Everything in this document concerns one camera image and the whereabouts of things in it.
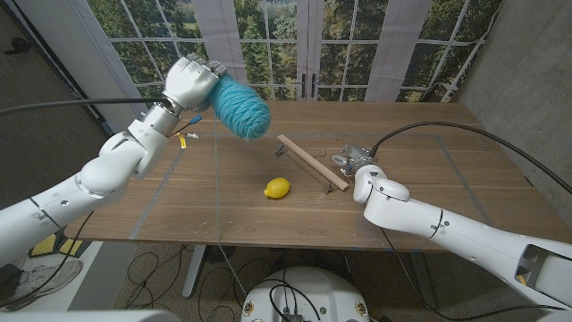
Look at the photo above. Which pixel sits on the grey table leg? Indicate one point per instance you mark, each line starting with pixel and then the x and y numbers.
pixel 422 282

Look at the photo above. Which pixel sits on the yellow toy lemon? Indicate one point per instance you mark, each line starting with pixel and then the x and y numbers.
pixel 277 188

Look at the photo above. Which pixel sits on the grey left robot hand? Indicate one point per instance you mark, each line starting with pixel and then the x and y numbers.
pixel 192 82

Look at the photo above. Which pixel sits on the printed forest window backdrop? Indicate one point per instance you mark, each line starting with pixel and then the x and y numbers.
pixel 313 44

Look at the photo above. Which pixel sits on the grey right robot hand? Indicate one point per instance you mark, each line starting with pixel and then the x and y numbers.
pixel 355 158

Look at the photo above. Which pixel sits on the white floor board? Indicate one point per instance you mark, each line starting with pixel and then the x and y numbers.
pixel 107 277

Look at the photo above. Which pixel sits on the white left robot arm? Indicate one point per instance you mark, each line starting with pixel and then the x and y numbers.
pixel 111 161

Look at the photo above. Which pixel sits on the dark ribbed round disc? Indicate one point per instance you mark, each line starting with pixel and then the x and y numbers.
pixel 220 253

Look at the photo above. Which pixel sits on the yellow black foot pedal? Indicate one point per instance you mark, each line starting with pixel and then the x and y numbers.
pixel 71 247
pixel 44 247

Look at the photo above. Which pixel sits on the grey white sneaker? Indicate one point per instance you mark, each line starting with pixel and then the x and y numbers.
pixel 40 279

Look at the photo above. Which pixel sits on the white table leg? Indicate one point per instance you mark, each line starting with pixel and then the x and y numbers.
pixel 194 273

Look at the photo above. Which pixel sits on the teal yarn skein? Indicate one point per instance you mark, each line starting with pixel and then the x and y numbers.
pixel 241 107

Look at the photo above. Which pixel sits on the wooden stick clip hanger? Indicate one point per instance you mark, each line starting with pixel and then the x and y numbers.
pixel 313 162

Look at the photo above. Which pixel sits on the dark trouser leg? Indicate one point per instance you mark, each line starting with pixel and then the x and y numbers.
pixel 9 279

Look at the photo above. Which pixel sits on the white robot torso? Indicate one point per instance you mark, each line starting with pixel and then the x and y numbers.
pixel 304 295

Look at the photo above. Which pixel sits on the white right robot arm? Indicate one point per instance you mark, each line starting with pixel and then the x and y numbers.
pixel 447 228

